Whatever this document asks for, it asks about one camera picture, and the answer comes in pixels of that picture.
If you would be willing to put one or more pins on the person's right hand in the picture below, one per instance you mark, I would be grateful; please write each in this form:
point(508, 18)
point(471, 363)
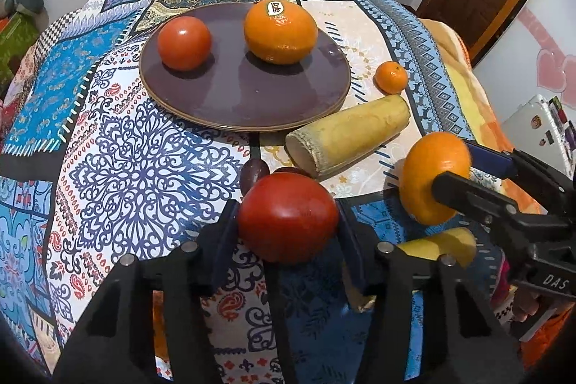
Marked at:
point(524, 305)

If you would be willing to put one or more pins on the white sliding door pink hearts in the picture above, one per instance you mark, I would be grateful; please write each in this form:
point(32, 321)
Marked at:
point(540, 28)

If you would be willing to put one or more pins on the orange yellow blanket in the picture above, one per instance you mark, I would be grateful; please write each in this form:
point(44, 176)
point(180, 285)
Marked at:
point(454, 51)

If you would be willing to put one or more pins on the dark purple plate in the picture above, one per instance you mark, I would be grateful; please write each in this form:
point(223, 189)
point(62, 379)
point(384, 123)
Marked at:
point(252, 94)

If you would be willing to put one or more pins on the small mandarin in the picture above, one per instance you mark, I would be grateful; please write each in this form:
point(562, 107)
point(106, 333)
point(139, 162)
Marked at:
point(391, 77)

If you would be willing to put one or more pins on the white stickered laptop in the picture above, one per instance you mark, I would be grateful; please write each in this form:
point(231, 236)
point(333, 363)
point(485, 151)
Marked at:
point(535, 123)

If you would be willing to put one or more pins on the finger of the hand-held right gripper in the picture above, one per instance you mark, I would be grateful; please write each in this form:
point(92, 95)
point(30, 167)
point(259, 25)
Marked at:
point(459, 193)
point(490, 159)

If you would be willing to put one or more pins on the large orange with sticker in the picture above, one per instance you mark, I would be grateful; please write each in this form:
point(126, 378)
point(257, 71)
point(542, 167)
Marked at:
point(279, 37)

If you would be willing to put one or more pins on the patchwork printed tablecloth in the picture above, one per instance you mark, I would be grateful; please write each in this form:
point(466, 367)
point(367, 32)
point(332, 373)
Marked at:
point(148, 168)

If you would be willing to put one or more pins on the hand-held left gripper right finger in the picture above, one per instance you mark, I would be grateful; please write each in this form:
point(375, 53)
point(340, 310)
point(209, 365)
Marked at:
point(353, 258)

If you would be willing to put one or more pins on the red tomato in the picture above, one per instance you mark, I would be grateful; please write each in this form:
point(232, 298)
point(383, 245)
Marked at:
point(288, 217)
point(184, 43)

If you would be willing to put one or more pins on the green storage box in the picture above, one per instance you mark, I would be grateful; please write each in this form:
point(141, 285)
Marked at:
point(13, 46)

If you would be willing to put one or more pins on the plain large orange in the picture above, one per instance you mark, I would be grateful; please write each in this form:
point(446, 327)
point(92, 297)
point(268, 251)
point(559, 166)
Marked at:
point(425, 166)

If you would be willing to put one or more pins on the peeled sugarcane piece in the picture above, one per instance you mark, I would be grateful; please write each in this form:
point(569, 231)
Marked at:
point(351, 136)

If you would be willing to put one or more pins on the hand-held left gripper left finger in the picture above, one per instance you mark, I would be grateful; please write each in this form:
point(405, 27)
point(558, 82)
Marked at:
point(227, 240)

